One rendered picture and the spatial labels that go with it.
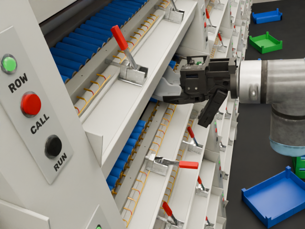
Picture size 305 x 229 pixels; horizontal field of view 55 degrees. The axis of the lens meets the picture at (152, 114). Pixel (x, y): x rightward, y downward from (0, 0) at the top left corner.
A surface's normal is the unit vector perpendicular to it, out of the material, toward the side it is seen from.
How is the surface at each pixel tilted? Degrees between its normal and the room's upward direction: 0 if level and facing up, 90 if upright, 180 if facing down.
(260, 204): 0
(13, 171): 90
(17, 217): 90
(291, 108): 88
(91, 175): 90
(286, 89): 79
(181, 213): 20
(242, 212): 0
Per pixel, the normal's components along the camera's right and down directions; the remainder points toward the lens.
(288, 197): -0.20, -0.80
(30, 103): 0.93, 0.01
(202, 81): -0.29, 0.59
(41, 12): 0.95, 0.29
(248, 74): -0.33, -0.27
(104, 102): 0.14, -0.75
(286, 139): -0.59, 0.53
